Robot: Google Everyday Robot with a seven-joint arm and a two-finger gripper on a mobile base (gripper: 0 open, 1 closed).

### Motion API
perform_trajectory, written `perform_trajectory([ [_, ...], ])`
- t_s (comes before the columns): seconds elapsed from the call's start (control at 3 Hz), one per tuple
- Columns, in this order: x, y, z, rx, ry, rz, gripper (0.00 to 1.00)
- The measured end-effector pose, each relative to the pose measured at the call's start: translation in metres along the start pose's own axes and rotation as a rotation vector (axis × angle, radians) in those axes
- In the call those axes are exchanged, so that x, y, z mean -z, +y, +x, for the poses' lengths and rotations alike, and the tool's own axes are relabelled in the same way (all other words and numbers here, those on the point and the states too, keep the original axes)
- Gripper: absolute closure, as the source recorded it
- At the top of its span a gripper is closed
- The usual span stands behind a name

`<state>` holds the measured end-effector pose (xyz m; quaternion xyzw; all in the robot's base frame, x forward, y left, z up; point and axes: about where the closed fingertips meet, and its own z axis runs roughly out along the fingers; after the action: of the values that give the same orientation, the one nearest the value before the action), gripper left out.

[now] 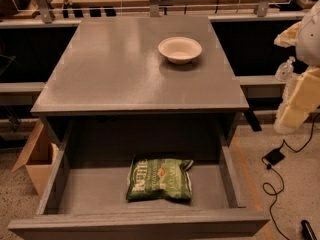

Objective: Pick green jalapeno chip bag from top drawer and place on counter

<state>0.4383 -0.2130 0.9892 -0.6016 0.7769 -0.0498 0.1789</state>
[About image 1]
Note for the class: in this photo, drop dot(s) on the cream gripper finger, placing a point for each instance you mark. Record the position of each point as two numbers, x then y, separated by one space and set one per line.
301 97
288 37

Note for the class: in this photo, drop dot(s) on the green jalapeno chip bag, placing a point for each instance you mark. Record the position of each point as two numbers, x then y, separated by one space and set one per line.
159 178

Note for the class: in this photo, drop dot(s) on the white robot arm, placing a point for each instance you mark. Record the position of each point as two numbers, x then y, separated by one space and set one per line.
307 45

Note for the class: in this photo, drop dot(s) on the grey open top drawer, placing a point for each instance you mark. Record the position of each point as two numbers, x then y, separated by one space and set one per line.
85 196

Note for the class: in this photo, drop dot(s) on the clear sanitizer pump bottle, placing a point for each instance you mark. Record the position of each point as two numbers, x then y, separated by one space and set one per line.
285 69

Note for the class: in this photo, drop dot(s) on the white paper bowl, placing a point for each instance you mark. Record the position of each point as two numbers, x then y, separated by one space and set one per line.
180 50

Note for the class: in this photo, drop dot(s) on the black object on floor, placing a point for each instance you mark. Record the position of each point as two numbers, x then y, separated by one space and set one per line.
307 231

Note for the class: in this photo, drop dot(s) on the grey cabinet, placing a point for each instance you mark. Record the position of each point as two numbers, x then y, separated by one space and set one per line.
112 65

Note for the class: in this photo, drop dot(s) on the cardboard box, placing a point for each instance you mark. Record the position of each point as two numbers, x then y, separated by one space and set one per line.
37 157

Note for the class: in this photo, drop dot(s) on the black power adapter with cable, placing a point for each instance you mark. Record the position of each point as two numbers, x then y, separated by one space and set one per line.
270 160

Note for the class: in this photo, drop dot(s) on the grey metal shelf rail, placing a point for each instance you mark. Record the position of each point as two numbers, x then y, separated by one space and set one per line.
24 93

